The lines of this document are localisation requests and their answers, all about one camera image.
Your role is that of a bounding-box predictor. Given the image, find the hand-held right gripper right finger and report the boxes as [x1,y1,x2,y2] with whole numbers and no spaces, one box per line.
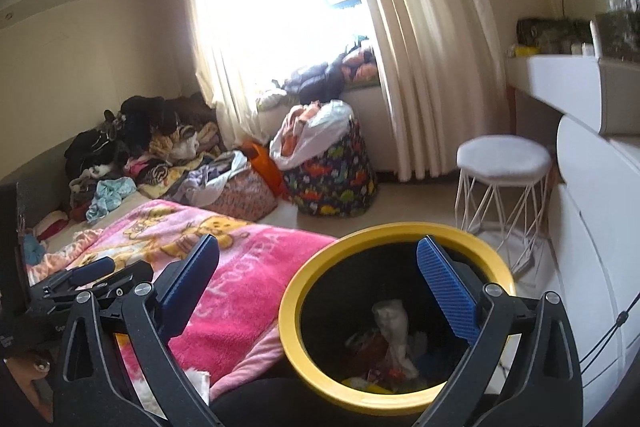
[415,235,583,427]

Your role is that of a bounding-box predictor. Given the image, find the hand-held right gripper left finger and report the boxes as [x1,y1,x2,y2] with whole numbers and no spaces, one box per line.
[52,234,222,427]

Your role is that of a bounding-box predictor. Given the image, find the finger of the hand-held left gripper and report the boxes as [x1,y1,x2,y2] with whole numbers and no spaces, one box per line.
[100,261,154,303]
[30,256,117,294]

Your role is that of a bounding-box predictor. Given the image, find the white and red trash bundle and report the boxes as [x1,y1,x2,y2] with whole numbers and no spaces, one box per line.
[372,299,422,381]

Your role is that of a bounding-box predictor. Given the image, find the red snack wrapper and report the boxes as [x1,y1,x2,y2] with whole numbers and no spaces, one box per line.
[345,329,407,381]

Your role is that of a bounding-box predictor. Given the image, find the yellow-rimmed black trash bin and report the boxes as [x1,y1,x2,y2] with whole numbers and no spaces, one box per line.
[278,222,517,412]

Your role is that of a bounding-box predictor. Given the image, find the yellow and white snack wrapper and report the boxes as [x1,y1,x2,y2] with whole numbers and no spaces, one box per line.
[342,374,397,396]

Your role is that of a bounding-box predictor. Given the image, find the person's left hand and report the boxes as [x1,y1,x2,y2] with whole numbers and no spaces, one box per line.
[0,347,56,424]

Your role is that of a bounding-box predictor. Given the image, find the red pillow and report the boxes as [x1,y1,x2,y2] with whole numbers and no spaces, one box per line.
[32,212,71,241]

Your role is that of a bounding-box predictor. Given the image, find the pink cartoon blanket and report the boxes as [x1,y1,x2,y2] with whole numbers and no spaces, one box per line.
[27,199,339,424]

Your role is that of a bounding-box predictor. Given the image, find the light blue garment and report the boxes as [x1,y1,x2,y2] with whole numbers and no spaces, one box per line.
[86,177,138,225]

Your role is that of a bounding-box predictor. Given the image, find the grey headboard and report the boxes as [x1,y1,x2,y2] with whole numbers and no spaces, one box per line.
[0,136,103,229]

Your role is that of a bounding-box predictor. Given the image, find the white paper scrap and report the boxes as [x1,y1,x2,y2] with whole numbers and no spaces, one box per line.
[182,369,212,396]

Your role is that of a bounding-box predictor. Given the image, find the floral fabric bag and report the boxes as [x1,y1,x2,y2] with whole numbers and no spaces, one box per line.
[210,169,279,224]

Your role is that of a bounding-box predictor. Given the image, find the grey and white clothes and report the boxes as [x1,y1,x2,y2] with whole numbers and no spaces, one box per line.
[177,152,249,206]

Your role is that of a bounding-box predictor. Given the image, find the orange bag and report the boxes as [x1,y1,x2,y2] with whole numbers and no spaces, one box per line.
[242,142,292,204]

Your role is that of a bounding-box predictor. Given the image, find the dark clothes pile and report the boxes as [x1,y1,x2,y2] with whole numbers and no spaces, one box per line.
[65,94,224,208]

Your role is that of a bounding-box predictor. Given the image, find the dinosaur print laundry basket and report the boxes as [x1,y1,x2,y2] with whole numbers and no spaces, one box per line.
[282,117,379,219]

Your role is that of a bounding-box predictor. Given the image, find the white drawer cabinet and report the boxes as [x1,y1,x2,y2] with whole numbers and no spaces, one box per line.
[544,114,640,427]

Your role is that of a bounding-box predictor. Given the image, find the orange garment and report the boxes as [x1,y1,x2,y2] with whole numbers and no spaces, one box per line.
[280,104,322,156]

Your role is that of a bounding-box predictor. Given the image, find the large white plastic bag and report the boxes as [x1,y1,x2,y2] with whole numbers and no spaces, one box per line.
[270,101,356,171]

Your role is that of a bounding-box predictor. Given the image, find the sheer cream curtain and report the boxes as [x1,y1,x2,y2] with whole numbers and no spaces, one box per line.
[180,0,262,148]

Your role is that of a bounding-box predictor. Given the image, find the white vanity desk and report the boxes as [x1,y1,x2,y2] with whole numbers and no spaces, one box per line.
[506,54,640,138]

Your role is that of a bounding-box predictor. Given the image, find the long cream curtain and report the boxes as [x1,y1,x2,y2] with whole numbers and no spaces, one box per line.
[330,0,512,181]

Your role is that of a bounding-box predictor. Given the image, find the clothes heap on window bench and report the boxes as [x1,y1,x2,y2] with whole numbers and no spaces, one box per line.
[255,39,382,108]

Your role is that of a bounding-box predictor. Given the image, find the black handbag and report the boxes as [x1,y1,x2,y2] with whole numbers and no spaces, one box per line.
[516,17,594,56]

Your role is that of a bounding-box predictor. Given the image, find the black-framed window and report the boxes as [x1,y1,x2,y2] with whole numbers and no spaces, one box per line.
[215,0,367,94]

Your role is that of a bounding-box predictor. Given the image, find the dark storage box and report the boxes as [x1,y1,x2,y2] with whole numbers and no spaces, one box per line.
[592,9,640,58]

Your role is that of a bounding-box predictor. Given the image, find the white wire stool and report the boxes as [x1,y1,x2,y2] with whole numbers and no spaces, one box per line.
[456,135,554,276]

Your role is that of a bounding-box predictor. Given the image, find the black cord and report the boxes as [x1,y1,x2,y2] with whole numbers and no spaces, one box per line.
[582,292,640,369]

